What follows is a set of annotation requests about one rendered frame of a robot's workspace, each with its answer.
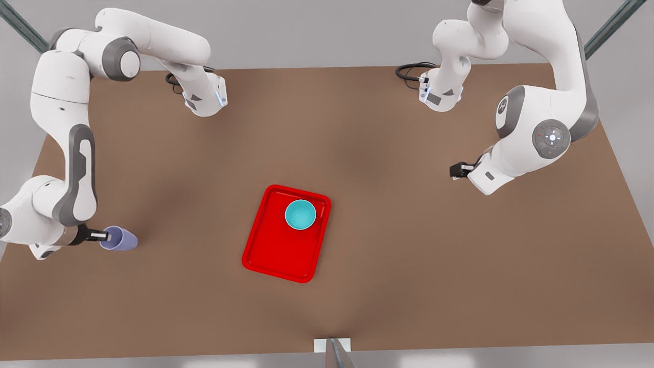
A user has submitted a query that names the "teal bowl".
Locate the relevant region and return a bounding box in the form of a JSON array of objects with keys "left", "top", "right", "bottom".
[{"left": 285, "top": 200, "right": 317, "bottom": 231}]

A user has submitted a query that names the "lavender cup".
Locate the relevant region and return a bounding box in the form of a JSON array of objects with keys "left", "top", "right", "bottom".
[{"left": 100, "top": 226, "right": 138, "bottom": 251}]

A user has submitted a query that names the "silver frame post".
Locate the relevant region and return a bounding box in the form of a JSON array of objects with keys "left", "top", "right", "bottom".
[
  {"left": 584, "top": 0, "right": 647, "bottom": 60},
  {"left": 314, "top": 338, "right": 357, "bottom": 368},
  {"left": 0, "top": 4, "right": 51, "bottom": 54}
]

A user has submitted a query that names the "black cable loop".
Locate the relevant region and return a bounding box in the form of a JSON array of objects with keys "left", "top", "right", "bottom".
[
  {"left": 166, "top": 66, "right": 216, "bottom": 95},
  {"left": 395, "top": 62, "right": 438, "bottom": 89}
]

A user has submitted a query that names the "red tray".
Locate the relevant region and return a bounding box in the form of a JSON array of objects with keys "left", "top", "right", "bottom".
[{"left": 242, "top": 185, "right": 332, "bottom": 284}]

